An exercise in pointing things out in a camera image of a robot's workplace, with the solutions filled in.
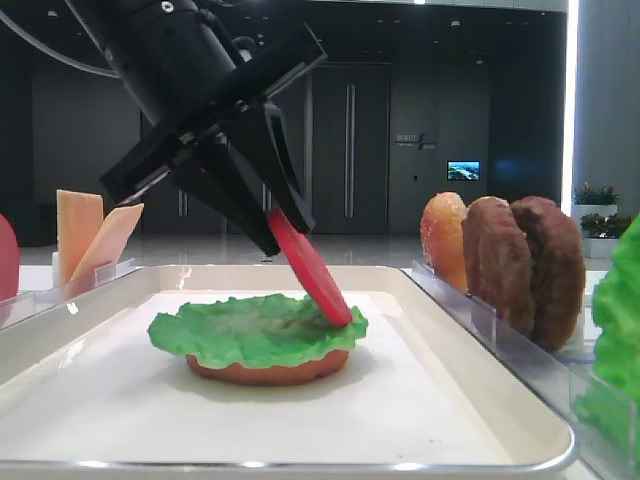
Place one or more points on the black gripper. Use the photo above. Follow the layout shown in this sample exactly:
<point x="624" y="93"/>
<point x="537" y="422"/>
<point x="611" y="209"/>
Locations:
<point x="186" y="74"/>

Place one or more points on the brown bottom bun slice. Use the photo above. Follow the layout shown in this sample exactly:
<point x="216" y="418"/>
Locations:
<point x="275" y="376"/>

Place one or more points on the white rectangular tray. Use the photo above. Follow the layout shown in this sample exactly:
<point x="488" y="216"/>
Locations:
<point x="84" y="394"/>

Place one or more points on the orange glazed bread slice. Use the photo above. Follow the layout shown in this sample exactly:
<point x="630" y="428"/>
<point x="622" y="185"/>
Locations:
<point x="442" y="238"/>

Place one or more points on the brown meat patty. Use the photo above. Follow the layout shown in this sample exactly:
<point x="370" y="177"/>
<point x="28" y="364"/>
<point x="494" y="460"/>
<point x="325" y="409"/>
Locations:
<point x="558" y="273"/>
<point x="498" y="262"/>

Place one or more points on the pink tomato slice far left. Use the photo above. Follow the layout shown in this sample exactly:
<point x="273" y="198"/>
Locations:
<point x="9" y="261"/>

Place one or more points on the clear acrylic left holder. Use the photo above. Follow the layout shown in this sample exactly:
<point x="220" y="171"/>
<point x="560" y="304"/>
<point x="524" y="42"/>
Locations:
<point x="31" y="302"/>

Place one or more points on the potted plants in planter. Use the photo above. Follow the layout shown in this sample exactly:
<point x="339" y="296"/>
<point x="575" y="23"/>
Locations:
<point x="595" y="211"/>

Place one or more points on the green lettuce leaf right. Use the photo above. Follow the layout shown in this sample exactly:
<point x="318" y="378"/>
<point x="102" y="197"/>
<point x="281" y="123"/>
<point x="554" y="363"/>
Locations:
<point x="612" y="350"/>

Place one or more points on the brown meat patty front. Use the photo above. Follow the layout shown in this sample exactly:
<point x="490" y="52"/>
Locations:
<point x="498" y="262"/>

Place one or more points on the leaning orange cheese slice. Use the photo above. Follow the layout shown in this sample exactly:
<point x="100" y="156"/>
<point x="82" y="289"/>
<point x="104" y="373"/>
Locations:
<point x="111" y="239"/>

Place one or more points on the green lettuce leaf on bun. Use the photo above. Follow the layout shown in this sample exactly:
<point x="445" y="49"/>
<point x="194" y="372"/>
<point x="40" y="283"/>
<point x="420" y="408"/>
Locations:
<point x="255" y="332"/>

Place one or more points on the clear acrylic right holder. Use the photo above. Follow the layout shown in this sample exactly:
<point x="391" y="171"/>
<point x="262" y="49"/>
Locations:
<point x="557" y="378"/>

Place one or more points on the tall orange cheese slice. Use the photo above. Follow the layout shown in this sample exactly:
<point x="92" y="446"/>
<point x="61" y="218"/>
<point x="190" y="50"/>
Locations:
<point x="79" y="218"/>

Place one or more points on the clear acrylic holder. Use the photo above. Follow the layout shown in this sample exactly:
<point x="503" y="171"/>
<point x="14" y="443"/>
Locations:
<point x="31" y="302"/>
<point x="557" y="378"/>

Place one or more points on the small wall display screen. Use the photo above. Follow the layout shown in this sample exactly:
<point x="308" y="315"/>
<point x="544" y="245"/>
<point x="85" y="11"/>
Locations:
<point x="463" y="171"/>

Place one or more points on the red tomato slice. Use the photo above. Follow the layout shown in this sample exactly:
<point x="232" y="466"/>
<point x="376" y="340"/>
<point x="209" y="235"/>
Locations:
<point x="310" y="269"/>

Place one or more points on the brown meat patty rear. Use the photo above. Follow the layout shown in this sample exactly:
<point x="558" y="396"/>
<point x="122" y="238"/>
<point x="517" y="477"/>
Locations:
<point x="558" y="273"/>

